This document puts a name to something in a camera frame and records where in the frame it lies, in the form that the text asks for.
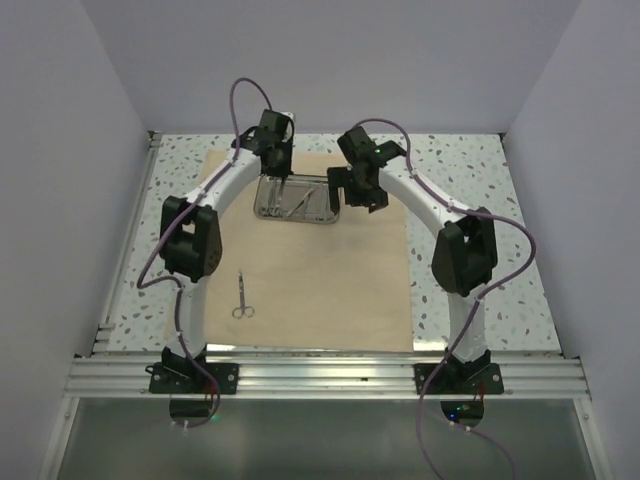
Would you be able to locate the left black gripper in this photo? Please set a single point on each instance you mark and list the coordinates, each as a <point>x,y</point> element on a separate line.
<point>287,168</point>

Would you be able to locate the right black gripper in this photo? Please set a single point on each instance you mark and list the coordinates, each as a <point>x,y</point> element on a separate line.
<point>340,177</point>

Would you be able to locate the beige surgical wrap cloth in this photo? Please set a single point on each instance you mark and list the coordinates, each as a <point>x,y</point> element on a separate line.
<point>341,286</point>

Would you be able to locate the steel surgical scissors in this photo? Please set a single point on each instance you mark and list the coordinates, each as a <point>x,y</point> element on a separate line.
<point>242,310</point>

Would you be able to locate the steel tweezers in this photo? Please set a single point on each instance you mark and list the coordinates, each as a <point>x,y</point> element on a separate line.
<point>301,202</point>

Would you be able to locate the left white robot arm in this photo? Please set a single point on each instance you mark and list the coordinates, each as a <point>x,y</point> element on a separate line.
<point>191,241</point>

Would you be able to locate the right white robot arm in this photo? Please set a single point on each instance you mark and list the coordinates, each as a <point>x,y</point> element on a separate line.
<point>465,252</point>

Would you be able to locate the stainless steel instrument tray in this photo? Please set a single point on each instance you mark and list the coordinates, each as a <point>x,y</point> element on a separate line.
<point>297,198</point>

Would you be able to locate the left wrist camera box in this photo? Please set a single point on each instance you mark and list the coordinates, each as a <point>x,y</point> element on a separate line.
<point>290,128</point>

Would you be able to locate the aluminium mounting rail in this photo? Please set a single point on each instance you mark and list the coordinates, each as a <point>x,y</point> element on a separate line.
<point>332,376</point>

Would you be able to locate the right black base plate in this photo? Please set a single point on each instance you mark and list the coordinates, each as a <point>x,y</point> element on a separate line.
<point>490,380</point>

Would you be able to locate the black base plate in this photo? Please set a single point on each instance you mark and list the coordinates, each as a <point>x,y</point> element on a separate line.
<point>490,380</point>
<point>220,378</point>

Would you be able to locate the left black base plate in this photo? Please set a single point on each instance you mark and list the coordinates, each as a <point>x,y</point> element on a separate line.
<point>220,378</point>

